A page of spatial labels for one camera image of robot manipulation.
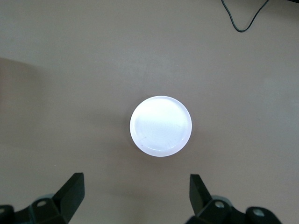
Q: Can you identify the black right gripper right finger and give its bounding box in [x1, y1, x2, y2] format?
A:
[184, 174, 281, 224]

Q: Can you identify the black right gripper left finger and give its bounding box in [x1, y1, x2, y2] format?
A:
[0, 172, 85, 224]

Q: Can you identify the pale pink round plate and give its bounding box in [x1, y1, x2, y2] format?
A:
[129, 95, 193, 157]

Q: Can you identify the thin black looped table cable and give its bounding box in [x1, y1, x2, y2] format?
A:
[221, 0, 269, 33]

